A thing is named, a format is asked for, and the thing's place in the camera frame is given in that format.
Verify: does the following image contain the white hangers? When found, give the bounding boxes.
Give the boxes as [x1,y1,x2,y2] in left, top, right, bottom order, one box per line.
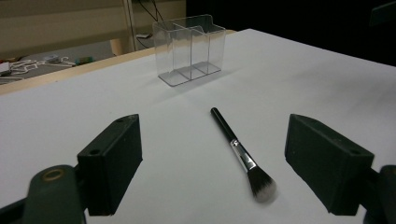
[8,56,78,76]

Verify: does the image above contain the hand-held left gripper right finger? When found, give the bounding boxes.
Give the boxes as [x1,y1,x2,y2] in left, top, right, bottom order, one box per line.
[284,113,375,217]

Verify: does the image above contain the clear acrylic organizer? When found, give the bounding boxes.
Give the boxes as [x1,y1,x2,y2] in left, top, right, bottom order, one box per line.
[151,14,227,88]

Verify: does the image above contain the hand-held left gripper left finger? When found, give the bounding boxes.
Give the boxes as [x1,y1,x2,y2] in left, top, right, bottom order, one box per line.
[77,113,144,217]

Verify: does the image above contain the wooden shelf unit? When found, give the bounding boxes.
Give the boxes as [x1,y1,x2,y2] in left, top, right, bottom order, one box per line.
[0,0,188,61]

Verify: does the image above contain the black hanging cables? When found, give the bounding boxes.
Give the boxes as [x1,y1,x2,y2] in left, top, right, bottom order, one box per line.
[136,0,165,23]

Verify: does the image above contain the black makeup brush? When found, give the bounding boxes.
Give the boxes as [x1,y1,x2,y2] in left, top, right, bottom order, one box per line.
[210,106,277,203]

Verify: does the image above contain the white table mat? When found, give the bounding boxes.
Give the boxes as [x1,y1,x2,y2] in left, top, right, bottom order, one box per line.
[0,28,396,224]

